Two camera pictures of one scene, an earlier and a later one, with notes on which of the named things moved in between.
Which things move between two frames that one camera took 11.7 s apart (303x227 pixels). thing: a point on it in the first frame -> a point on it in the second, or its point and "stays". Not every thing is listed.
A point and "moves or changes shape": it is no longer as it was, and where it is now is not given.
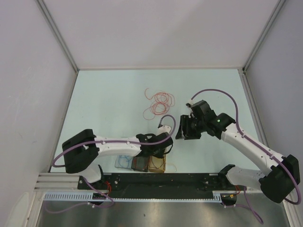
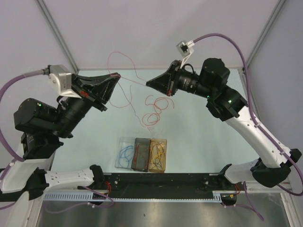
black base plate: x=156 y=185 stays
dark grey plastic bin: x=140 y=163 stays
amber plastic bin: x=156 y=165 stays
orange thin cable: x=160 y=105 moves or changes shape
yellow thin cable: x=150 y=169 moves or changes shape
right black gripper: x=185 y=120 -> x=167 y=82
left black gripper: x=160 y=154 -> x=98 y=89
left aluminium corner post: x=61 y=40 stays
